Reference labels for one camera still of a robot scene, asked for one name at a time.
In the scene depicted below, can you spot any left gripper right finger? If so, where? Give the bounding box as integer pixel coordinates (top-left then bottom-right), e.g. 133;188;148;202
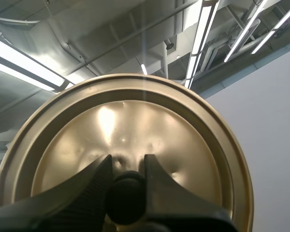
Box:
142;154;235;232

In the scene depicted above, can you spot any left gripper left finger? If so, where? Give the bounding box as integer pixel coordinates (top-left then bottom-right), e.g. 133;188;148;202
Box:
0;154;113;232

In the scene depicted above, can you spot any gold lid with black knob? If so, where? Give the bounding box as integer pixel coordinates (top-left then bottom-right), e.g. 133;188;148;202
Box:
0;73;254;232

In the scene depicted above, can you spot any long ceiling light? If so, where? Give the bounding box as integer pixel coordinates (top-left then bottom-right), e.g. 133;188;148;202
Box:
224;0;269;62
0;35;74;93
250;0;290;55
183;0;219;89

